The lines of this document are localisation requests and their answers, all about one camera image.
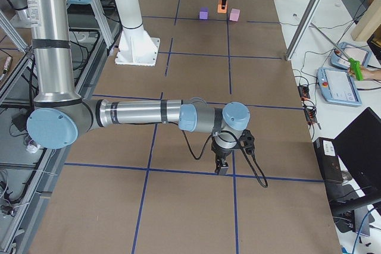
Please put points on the orange foam cube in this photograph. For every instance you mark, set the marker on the orange foam cube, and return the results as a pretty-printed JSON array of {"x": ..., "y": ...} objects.
[{"x": 219, "y": 10}]

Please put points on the person's hand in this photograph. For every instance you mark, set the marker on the person's hand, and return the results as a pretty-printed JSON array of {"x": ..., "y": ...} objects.
[{"x": 371, "y": 74}]

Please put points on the light pink foam cube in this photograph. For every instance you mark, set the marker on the light pink foam cube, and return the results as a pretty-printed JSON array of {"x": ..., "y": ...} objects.
[{"x": 234, "y": 15}]

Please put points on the dark purple foam cube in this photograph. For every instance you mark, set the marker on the dark purple foam cube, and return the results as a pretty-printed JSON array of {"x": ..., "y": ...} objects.
[{"x": 203, "y": 13}]

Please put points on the black computer box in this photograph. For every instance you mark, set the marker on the black computer box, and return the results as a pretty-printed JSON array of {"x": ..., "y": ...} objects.
[{"x": 328, "y": 160}]

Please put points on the far blue teach pendant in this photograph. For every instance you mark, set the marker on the far blue teach pendant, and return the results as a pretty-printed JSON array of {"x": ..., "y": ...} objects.
[{"x": 340, "y": 61}]

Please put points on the blue teach pendant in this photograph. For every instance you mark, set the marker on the blue teach pendant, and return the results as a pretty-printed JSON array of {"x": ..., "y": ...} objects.
[
  {"x": 337, "y": 87},
  {"x": 340, "y": 61}
]

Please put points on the black monitor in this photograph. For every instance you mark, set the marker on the black monitor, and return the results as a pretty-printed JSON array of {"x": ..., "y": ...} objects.
[{"x": 358, "y": 147}]

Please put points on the near blue teach pendant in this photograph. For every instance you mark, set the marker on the near blue teach pendant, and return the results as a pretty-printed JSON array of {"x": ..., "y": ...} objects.
[{"x": 337, "y": 87}]

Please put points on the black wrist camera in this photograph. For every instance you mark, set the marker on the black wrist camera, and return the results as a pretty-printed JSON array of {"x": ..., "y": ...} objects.
[{"x": 247, "y": 141}]

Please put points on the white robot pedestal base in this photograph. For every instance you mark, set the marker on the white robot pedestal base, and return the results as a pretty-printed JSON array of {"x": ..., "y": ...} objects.
[{"x": 136, "y": 47}]

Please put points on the aluminium frame post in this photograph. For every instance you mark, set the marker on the aluminium frame post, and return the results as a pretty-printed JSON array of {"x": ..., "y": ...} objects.
[{"x": 302, "y": 28}]

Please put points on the aluminium side frame rail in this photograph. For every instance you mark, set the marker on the aluminium side frame rail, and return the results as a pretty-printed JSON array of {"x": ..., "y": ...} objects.
[{"x": 22, "y": 173}]

